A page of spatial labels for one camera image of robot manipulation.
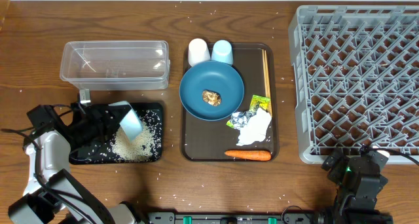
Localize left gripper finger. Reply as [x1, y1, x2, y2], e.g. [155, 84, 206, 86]
[69, 134, 115, 160]
[88, 104, 132, 121]

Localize light blue bowl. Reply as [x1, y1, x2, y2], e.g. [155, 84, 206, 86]
[109, 101, 143, 141]

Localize dark blue plate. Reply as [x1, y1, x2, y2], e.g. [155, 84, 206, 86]
[179, 61, 245, 121]

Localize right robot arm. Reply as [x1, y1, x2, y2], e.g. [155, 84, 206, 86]
[312, 148, 393, 224]

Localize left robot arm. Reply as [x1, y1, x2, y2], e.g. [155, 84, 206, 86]
[8, 102, 143, 223]

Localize grey dishwasher rack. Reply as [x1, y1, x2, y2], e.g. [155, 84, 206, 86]
[288, 5, 418, 164]

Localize pile of rice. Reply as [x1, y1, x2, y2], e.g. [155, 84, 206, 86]
[111, 121, 160, 162]

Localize black tray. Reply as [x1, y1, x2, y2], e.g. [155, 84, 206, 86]
[69, 103, 163, 165]

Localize clear plastic container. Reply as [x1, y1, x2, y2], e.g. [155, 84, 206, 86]
[60, 40, 170, 90]

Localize brown food scrap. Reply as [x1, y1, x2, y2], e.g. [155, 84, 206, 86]
[202, 90, 221, 107]

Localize white plastic cup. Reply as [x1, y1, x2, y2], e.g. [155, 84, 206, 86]
[188, 38, 211, 67]

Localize orange carrot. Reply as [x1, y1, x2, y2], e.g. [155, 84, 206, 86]
[225, 150, 271, 161]

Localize white crumpled napkin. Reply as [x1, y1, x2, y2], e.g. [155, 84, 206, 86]
[237, 108, 272, 146]

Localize wooden chopstick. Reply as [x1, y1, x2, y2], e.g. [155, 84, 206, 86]
[262, 49, 272, 116]
[263, 50, 271, 98]

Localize light blue plastic cup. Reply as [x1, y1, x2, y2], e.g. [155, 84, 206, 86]
[211, 40, 234, 65]

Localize crumpled aluminium foil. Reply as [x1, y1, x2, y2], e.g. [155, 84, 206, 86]
[226, 111, 255, 130]

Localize green yellow snack wrapper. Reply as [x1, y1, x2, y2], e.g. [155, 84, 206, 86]
[249, 95, 270, 113]

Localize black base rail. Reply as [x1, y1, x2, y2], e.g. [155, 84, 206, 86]
[143, 212, 393, 224]

